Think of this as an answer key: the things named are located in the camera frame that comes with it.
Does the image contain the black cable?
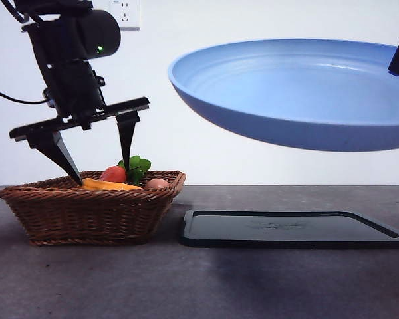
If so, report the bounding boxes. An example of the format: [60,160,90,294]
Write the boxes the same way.
[0,75,51,104]

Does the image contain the light blue round plate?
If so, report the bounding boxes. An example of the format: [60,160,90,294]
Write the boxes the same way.
[168,39,399,152]

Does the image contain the orange carrot with green leaves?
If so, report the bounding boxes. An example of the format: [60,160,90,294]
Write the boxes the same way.
[99,155,153,183]

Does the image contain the brown woven wicker basket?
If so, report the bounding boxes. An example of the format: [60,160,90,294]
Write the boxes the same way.
[0,170,187,247]

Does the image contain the yellow corn cob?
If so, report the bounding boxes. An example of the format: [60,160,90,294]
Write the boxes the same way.
[80,178,143,193]

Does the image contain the brown egg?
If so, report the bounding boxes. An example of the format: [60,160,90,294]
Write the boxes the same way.
[145,178,170,190]

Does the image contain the dark green cutting board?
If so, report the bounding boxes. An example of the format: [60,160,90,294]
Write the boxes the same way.
[179,209,399,250]

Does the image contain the white wall socket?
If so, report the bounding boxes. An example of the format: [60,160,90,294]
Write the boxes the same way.
[110,0,142,31]

